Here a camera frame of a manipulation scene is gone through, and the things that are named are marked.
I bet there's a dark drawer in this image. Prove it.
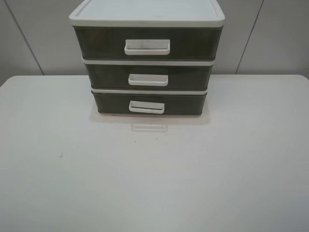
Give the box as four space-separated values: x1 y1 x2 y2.
86 64 212 91
93 93 206 116
74 27 223 61

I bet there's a white drawer cabinet frame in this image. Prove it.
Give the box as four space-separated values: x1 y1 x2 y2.
69 0 225 116

